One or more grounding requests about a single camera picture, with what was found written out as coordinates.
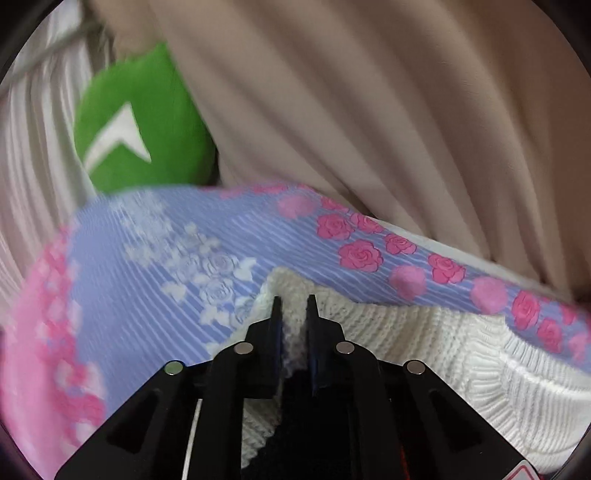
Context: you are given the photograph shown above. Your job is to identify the white pleated curtain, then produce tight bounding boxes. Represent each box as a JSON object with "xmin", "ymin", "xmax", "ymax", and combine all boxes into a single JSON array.
[{"xmin": 0, "ymin": 4, "xmax": 122, "ymax": 324}]

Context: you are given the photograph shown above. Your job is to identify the pink blue floral bedsheet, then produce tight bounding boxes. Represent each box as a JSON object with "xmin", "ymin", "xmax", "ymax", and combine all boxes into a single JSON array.
[{"xmin": 0, "ymin": 182, "xmax": 591, "ymax": 480}]

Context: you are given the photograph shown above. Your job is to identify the white knit sweater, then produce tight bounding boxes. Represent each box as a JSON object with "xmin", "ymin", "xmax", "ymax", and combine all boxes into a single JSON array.
[{"xmin": 240, "ymin": 267, "xmax": 588, "ymax": 480}]

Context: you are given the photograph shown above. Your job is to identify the beige curtain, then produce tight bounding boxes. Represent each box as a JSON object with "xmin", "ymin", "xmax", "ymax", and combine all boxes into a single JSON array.
[{"xmin": 88, "ymin": 0, "xmax": 591, "ymax": 306}]

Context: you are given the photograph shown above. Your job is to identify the grey curtain tie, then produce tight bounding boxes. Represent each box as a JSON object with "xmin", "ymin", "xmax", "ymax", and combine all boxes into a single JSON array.
[{"xmin": 8, "ymin": 21, "xmax": 100, "ymax": 80}]

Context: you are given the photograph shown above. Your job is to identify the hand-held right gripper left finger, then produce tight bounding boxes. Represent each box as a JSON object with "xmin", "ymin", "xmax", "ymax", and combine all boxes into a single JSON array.
[{"xmin": 54, "ymin": 296, "xmax": 284, "ymax": 480}]

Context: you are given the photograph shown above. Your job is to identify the green plush pillow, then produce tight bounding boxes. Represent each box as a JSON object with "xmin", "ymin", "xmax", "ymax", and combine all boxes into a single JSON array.
[{"xmin": 74, "ymin": 41, "xmax": 219, "ymax": 195}]

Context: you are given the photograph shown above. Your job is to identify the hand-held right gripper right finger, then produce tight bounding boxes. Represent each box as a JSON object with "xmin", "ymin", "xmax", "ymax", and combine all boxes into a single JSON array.
[{"xmin": 306, "ymin": 294, "xmax": 542, "ymax": 480}]

